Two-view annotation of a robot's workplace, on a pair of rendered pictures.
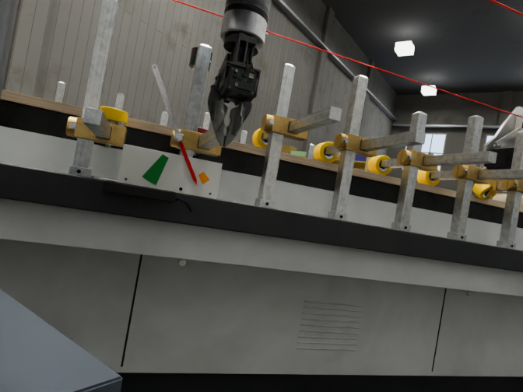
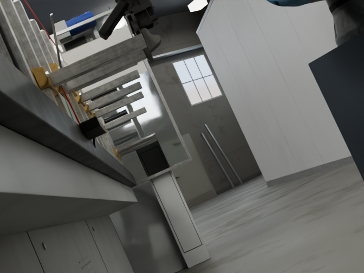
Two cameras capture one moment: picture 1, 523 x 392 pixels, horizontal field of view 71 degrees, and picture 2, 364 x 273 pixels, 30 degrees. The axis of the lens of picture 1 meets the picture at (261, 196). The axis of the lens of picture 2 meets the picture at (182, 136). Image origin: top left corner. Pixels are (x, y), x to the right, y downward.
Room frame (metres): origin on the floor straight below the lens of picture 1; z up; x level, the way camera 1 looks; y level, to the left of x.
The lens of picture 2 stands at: (0.28, 1.88, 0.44)
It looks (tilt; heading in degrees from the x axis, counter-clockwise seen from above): 5 degrees up; 285
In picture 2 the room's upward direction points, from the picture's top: 24 degrees counter-clockwise
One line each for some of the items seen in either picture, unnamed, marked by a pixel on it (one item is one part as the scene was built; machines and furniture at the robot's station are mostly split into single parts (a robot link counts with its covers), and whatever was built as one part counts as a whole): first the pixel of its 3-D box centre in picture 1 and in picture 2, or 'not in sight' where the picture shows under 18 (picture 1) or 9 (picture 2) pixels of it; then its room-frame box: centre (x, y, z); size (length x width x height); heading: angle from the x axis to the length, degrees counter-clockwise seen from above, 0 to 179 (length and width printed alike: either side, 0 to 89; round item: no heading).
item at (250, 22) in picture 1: (244, 33); not in sight; (0.74, 0.09, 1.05); 0.10 x 0.09 x 0.05; 109
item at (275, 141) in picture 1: (275, 143); (59, 90); (1.09, -0.01, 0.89); 0.04 x 0.04 x 0.48; 19
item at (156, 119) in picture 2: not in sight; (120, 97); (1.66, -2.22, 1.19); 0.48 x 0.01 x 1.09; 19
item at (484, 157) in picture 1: (425, 160); (79, 98); (1.24, -0.53, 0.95); 0.50 x 0.04 x 0.04; 19
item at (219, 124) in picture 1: (221, 120); (151, 43); (0.73, 0.10, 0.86); 0.06 x 0.03 x 0.09; 19
